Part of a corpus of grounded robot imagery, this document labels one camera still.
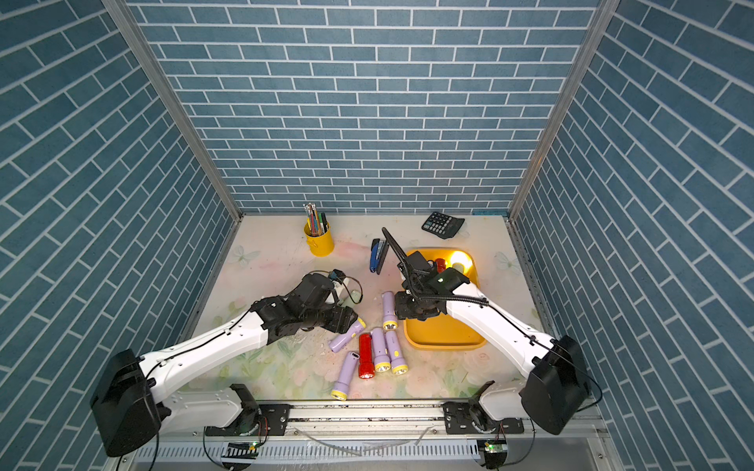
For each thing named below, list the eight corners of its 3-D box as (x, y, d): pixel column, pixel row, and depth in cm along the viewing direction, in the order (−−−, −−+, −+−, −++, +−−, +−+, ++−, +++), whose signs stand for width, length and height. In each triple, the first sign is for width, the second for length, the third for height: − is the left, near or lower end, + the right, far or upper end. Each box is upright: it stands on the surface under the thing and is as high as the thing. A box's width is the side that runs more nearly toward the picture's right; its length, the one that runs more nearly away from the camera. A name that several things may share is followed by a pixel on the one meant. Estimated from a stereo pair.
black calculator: (421, 228, 118) (422, 224, 116) (433, 211, 124) (434, 207, 122) (453, 241, 113) (454, 237, 111) (464, 223, 120) (465, 219, 118)
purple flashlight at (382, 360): (375, 373, 83) (375, 370, 80) (370, 332, 90) (369, 328, 88) (391, 370, 83) (391, 367, 81) (384, 330, 91) (384, 326, 89)
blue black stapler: (369, 275, 104) (368, 271, 102) (371, 241, 114) (370, 237, 112) (389, 275, 104) (389, 271, 102) (389, 242, 114) (389, 238, 112)
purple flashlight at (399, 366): (395, 378, 82) (395, 375, 80) (381, 337, 89) (380, 333, 87) (408, 372, 83) (409, 369, 81) (393, 332, 90) (393, 329, 88)
